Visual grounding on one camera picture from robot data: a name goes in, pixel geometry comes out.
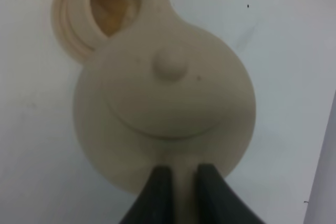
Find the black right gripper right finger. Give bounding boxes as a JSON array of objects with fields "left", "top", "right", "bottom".
[{"left": 196, "top": 164, "right": 263, "bottom": 224}]

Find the brown teapot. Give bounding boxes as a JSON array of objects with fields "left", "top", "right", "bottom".
[{"left": 73, "top": 0, "right": 256, "bottom": 223}]

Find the front cup saucer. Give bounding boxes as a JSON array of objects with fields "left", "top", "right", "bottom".
[{"left": 51, "top": 0, "right": 94, "bottom": 63}]

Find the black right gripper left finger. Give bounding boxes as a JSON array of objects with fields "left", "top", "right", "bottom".
[{"left": 120, "top": 166, "right": 174, "bottom": 224}]

